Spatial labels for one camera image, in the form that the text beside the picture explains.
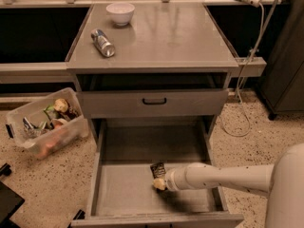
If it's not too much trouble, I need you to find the black equipment base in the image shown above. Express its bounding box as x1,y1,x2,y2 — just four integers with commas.
0,162,27,228

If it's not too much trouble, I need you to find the dark grey rolling cabinet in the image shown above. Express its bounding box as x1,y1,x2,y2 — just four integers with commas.
257,0,304,121

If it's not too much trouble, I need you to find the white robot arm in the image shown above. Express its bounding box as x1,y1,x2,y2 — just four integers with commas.
150,143,304,228

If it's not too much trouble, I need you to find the silver foil packet in bin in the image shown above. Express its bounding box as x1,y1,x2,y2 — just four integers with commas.
22,117,42,139

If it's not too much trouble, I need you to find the open grey middle drawer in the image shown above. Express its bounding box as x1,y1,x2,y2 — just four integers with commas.
71,117,243,228

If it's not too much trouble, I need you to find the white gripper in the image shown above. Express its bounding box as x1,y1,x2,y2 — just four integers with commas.
153,166,190,191

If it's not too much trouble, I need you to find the green snack packet in bin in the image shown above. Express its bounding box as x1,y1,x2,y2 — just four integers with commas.
44,105,60,121

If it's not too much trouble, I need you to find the clear plastic storage bin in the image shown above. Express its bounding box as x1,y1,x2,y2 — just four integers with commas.
6,87,88,159

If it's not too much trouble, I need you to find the black drawer handle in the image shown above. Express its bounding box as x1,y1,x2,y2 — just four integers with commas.
142,98,167,105

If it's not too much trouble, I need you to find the grey cabinet with counter top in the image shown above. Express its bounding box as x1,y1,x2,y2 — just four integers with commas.
67,3,238,129

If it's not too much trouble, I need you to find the black rxbar chocolate bar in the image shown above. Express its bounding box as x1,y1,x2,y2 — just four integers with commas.
150,162,166,179

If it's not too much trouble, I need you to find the yellow round snack in bin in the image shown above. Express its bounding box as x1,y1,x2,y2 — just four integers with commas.
54,98,68,113

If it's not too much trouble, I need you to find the white ceramic bowl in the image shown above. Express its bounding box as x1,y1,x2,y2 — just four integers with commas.
106,2,135,26

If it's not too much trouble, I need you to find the silver drink can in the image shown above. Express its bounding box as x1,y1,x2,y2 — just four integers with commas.
91,28,115,58

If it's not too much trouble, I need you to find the closed grey upper drawer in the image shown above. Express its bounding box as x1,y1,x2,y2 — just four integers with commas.
77,89,228,119

